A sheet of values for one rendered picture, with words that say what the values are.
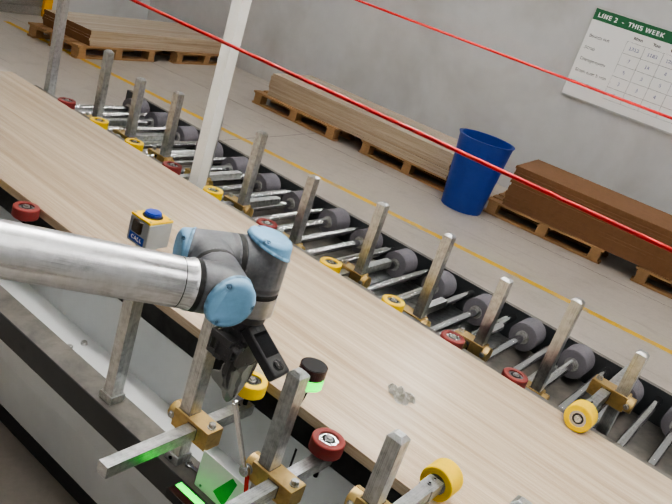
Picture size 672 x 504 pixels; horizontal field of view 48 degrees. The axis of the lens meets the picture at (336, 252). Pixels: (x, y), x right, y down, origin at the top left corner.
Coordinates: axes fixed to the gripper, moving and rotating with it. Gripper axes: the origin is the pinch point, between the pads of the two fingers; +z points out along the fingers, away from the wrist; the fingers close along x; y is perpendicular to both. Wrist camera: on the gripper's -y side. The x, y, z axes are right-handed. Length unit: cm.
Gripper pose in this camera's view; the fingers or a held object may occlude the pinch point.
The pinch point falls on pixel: (231, 398)
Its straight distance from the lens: 157.9
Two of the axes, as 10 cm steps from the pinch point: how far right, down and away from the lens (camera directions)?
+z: -3.0, 8.8, 3.7
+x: -5.9, 1.3, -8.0
